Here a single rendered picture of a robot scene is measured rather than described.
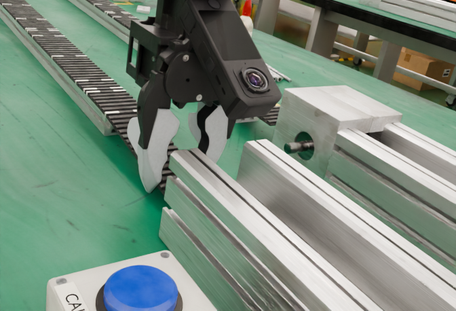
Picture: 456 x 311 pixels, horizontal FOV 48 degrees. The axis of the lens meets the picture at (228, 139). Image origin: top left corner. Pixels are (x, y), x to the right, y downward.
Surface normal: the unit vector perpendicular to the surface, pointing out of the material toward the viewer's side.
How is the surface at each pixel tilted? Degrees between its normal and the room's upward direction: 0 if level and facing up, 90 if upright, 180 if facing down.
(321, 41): 90
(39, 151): 0
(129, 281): 3
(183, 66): 90
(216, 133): 90
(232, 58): 33
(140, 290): 3
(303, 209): 90
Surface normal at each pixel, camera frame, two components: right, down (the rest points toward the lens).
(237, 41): 0.44, -0.52
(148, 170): -0.13, 0.66
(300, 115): -0.82, 0.10
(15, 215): 0.18, -0.90
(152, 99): 0.55, 0.44
